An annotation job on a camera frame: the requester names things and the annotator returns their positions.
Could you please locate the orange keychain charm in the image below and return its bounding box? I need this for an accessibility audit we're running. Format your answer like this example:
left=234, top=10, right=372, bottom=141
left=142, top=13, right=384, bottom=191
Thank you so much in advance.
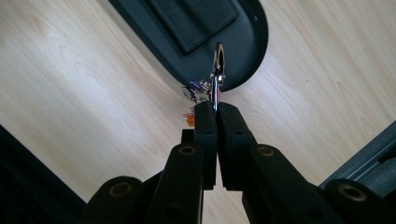
left=182, top=113, right=196, bottom=128

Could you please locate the black leather wallet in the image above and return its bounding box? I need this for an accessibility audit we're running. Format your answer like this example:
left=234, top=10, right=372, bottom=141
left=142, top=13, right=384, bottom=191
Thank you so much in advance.
left=146, top=0, right=241, bottom=55

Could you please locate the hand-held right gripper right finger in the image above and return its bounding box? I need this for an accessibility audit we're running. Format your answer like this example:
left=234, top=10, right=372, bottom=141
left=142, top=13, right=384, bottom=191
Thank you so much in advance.
left=216, top=102, right=258, bottom=191

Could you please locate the grey metal frame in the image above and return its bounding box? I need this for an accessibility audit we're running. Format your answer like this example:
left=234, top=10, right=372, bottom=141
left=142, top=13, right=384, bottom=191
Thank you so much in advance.
left=318, top=120, right=396, bottom=200

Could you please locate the black oval tray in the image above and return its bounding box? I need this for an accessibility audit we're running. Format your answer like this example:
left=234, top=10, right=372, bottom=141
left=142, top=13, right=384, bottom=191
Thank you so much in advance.
left=108, top=0, right=270, bottom=93

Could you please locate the silver key ring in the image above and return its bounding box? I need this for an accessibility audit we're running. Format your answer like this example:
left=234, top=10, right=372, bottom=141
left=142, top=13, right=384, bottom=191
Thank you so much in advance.
left=211, top=42, right=227, bottom=114

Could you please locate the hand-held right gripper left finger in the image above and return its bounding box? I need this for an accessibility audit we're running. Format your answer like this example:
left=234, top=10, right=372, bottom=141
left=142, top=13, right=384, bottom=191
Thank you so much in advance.
left=192, top=101, right=219, bottom=191

